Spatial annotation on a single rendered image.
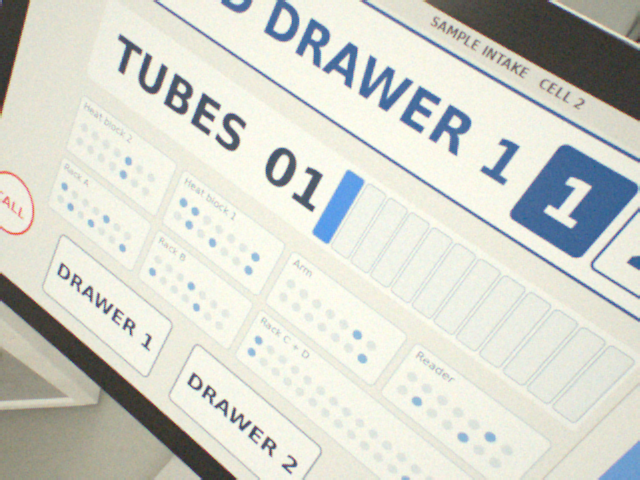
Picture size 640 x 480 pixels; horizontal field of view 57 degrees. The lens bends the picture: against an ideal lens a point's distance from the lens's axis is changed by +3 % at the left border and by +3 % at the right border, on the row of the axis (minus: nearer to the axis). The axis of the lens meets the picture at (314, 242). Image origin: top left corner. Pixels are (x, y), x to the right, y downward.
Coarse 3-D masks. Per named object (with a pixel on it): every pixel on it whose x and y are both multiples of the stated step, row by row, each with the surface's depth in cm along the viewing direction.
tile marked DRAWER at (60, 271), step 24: (72, 240) 35; (72, 264) 36; (96, 264) 35; (48, 288) 37; (72, 288) 36; (96, 288) 35; (120, 288) 34; (72, 312) 37; (96, 312) 36; (120, 312) 35; (144, 312) 34; (96, 336) 36; (120, 336) 35; (144, 336) 34; (168, 336) 34; (144, 360) 35
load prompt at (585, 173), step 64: (192, 0) 28; (256, 0) 27; (320, 0) 25; (256, 64) 27; (320, 64) 26; (384, 64) 25; (448, 64) 24; (384, 128) 25; (448, 128) 24; (512, 128) 23; (576, 128) 22; (448, 192) 25; (512, 192) 24; (576, 192) 23; (576, 256) 23
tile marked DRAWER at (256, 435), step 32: (192, 352) 33; (192, 384) 34; (224, 384) 33; (192, 416) 34; (224, 416) 33; (256, 416) 32; (224, 448) 34; (256, 448) 33; (288, 448) 32; (320, 448) 31
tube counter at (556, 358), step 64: (256, 192) 29; (320, 192) 27; (384, 192) 26; (384, 256) 27; (448, 256) 26; (448, 320) 26; (512, 320) 25; (576, 320) 24; (512, 384) 26; (576, 384) 24
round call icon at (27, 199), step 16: (0, 160) 36; (0, 176) 37; (16, 176) 36; (0, 192) 37; (16, 192) 36; (32, 192) 36; (0, 208) 37; (16, 208) 37; (32, 208) 36; (0, 224) 38; (16, 224) 37; (32, 224) 36; (16, 240) 37
